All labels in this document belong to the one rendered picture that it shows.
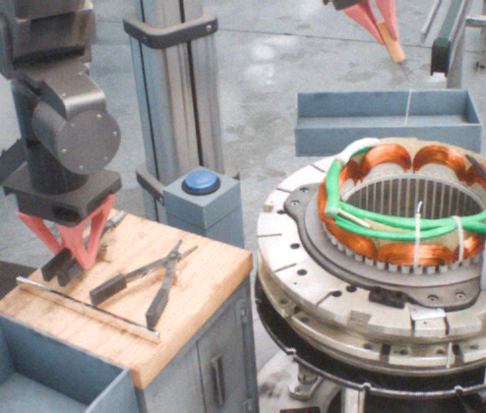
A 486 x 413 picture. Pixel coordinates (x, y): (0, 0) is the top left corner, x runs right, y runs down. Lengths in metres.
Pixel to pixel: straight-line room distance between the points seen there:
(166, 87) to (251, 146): 2.06
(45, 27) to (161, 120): 0.51
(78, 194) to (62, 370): 0.18
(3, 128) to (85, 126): 2.50
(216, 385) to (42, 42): 0.42
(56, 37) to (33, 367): 0.34
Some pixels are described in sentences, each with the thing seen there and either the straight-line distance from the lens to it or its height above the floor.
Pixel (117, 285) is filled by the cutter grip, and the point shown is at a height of 1.09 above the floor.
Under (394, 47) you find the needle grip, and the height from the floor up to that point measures 1.16.
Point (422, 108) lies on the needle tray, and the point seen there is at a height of 1.04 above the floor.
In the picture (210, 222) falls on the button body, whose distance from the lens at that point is 1.03.
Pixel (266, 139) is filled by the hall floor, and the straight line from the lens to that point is 3.26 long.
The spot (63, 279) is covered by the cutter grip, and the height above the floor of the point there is 1.10.
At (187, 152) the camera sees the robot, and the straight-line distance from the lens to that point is 1.23.
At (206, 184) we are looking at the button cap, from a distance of 1.04.
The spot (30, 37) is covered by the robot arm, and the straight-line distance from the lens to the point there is 0.71.
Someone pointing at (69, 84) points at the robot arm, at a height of 1.31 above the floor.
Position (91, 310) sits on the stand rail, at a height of 1.08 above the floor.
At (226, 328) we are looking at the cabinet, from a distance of 0.90.
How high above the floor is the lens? 1.59
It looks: 34 degrees down
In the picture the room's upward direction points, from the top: 4 degrees counter-clockwise
